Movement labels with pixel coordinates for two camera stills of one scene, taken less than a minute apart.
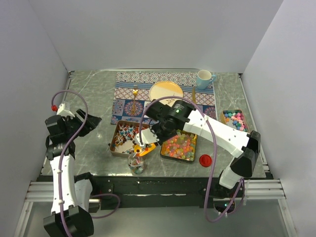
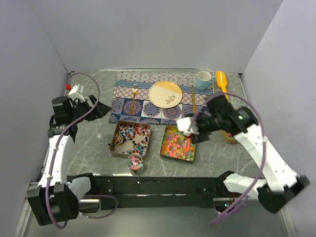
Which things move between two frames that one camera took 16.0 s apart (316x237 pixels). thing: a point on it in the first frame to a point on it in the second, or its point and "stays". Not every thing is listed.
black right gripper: x=154 y=128 to x=202 y=137
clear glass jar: x=137 y=165 stays
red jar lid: x=205 y=160 to x=190 y=136
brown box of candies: x=123 y=141 stays
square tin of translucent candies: x=181 y=147 stays
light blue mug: x=204 y=79 stays
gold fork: x=135 y=92 stays
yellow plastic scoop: x=142 y=151 to x=222 y=81
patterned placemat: x=132 y=98 stays
